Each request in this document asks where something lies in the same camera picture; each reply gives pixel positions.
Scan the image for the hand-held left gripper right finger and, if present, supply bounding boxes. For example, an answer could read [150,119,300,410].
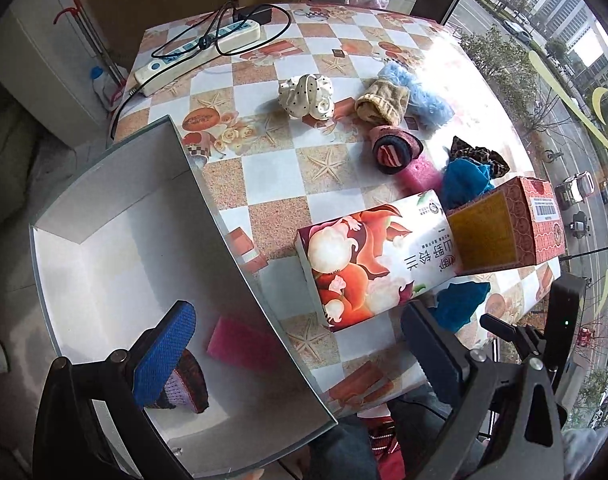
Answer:
[400,300,567,480]

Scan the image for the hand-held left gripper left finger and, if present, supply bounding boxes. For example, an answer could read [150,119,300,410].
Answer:
[31,300,197,480]

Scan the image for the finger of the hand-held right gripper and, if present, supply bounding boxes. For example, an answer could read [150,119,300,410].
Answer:
[479,312,547,362]

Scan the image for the dark red mesh sock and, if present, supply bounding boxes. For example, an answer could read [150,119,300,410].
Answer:
[154,349,210,415]

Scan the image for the pink sponge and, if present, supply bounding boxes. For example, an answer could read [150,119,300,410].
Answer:
[399,157,445,196]
[206,314,280,373]

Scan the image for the grey cardboard box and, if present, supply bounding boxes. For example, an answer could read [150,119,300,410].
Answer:
[30,115,339,478]

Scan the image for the leopard print sock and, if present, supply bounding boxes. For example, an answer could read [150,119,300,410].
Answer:
[446,135,511,181]

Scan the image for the pink black sock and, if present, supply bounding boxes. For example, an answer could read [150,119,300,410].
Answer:
[368,125,425,176]

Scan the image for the beige sock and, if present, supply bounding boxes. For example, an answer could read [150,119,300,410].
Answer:
[354,78,411,127]

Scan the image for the white polka dot scrunchie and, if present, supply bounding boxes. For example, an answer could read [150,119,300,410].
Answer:
[277,73,337,123]

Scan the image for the person's right forearm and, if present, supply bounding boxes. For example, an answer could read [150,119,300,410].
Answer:
[559,425,608,480]

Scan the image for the floral tissue box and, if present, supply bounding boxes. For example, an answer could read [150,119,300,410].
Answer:
[295,190,465,333]

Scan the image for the red and yellow carton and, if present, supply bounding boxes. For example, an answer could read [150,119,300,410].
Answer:
[445,176,567,277]

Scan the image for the grey van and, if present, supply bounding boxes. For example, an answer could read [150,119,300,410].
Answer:
[555,171,595,205]

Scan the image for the person's legs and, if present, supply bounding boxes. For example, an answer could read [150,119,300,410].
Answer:
[304,395,490,480]

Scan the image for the light blue fluffy cloth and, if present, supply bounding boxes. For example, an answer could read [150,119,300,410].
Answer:
[381,61,456,131]

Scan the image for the white bottle with blue cap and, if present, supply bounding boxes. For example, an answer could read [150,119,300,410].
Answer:
[90,66,117,108]

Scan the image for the white car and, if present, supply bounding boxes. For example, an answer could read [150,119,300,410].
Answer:
[501,20,534,45]

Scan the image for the white power strip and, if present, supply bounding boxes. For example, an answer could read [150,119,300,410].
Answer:
[134,19,262,97]

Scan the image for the white cabinet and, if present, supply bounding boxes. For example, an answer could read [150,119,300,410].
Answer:
[0,0,110,148]

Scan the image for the black power adapter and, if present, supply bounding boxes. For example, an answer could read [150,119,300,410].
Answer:
[232,4,274,25]

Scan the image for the black power cable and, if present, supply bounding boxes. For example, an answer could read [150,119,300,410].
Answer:
[106,0,292,136]

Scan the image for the red handled metal pole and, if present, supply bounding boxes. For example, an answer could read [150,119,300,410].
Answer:
[53,0,127,86]

